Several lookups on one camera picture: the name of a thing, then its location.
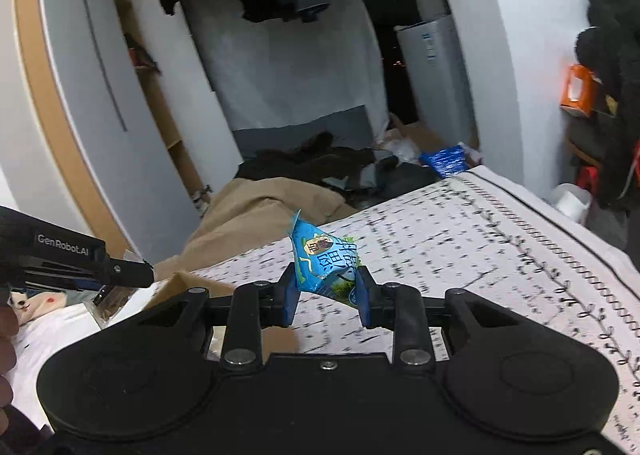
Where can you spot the blue plastic package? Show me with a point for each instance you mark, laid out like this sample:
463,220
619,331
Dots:
445,162

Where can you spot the white appliance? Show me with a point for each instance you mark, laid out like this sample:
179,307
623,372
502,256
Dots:
438,78

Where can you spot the dark clothes pile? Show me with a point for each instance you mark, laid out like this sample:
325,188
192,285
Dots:
363,177

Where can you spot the blue snack packet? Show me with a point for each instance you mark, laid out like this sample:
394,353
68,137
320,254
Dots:
324,264

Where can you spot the white wardrobe door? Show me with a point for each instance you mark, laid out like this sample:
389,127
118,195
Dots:
128,154

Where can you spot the brown cardboard box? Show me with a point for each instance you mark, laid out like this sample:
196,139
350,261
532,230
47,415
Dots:
274,339

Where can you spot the orange tissue box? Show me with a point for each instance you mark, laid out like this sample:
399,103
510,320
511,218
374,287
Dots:
579,92

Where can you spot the person's left hand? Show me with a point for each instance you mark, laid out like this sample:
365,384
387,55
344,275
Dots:
9,327

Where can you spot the tan blanket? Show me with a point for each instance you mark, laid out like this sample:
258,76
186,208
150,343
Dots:
246,215

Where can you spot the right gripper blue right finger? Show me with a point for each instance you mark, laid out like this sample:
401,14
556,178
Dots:
401,310

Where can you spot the black plush toy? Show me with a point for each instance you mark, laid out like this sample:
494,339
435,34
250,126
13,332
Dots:
609,48

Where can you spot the white patterned tablecloth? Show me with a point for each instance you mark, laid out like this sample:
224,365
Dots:
476,231

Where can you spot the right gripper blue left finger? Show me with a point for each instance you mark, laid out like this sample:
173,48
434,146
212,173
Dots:
255,307

